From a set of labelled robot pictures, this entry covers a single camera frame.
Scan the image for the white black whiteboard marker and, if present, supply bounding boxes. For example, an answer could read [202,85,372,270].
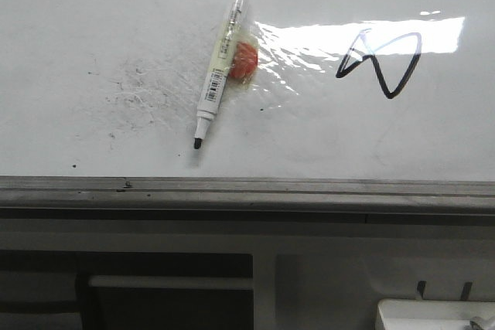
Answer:
[193,0,249,149]

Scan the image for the white whiteboard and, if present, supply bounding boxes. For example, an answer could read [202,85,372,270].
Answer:
[1,0,494,181]

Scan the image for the grey whiteboard marker tray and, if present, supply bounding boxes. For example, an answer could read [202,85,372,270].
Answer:
[1,176,494,216]

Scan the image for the orange round magnet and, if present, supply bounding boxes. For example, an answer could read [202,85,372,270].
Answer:
[229,42,258,80]

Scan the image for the white stand crossbar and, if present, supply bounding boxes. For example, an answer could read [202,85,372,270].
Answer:
[88,275,253,291]

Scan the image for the white box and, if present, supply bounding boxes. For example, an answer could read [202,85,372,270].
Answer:
[374,299,494,329]

